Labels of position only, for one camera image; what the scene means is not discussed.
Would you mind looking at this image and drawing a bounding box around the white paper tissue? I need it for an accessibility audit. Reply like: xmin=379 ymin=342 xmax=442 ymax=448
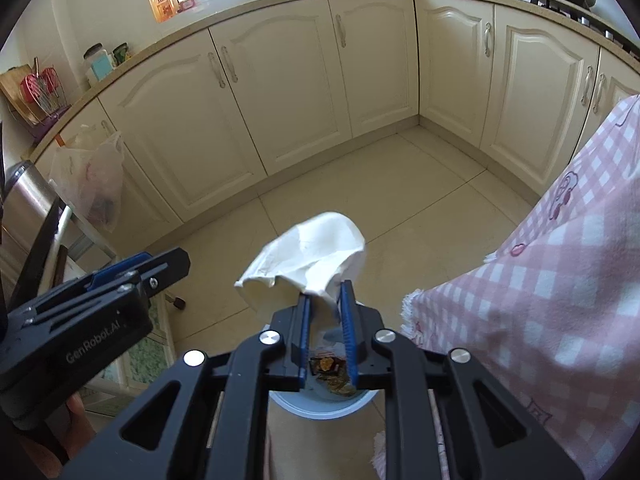
xmin=235 ymin=211 xmax=367 ymax=322

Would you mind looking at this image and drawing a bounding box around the wooden cutting board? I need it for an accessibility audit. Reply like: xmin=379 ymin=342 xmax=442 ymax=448
xmin=0 ymin=64 xmax=41 ymax=126

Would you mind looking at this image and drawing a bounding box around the brown snack wrapper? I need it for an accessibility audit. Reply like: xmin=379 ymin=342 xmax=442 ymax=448
xmin=310 ymin=354 xmax=357 ymax=397

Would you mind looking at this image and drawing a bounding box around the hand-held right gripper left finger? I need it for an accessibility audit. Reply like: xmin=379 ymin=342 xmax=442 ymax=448
xmin=60 ymin=294 xmax=311 ymax=480

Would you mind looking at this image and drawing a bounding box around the pink checkered tablecloth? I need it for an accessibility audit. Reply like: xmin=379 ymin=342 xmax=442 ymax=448
xmin=372 ymin=94 xmax=640 ymax=480

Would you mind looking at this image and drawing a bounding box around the metal frame stand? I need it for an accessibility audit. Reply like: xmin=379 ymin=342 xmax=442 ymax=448
xmin=50 ymin=200 xmax=187 ymax=311

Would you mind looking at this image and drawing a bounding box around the wire dish rack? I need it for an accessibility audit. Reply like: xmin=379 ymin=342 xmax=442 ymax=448
xmin=19 ymin=57 xmax=71 ymax=131

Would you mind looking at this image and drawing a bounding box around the jar with blue label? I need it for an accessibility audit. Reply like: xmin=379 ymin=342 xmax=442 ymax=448
xmin=82 ymin=43 xmax=113 ymax=86

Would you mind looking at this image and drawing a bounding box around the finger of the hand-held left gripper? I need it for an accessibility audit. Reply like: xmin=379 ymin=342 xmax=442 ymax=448
xmin=120 ymin=247 xmax=192 ymax=309
xmin=84 ymin=252 xmax=154 ymax=293

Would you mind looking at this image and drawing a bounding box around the row of cream cabinet doors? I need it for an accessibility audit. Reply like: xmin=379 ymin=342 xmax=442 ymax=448
xmin=30 ymin=0 xmax=640 ymax=226

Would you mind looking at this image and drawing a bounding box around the black gas stove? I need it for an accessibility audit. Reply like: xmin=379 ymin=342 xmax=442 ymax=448
xmin=518 ymin=0 xmax=640 ymax=58

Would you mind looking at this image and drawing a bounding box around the light blue plastic bin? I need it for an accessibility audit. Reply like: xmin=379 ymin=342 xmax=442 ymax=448
xmin=266 ymin=304 xmax=379 ymax=419

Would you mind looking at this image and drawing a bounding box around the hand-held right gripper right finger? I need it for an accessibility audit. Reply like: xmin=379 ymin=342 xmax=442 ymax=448
xmin=339 ymin=281 xmax=586 ymax=480

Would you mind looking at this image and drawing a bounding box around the hanging translucent plastic bag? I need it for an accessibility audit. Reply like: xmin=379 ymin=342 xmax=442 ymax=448
xmin=48 ymin=124 xmax=126 ymax=233

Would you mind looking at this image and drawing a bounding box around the stainless steel kettle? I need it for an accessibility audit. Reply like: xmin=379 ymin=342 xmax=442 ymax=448
xmin=0 ymin=159 xmax=58 ymax=266

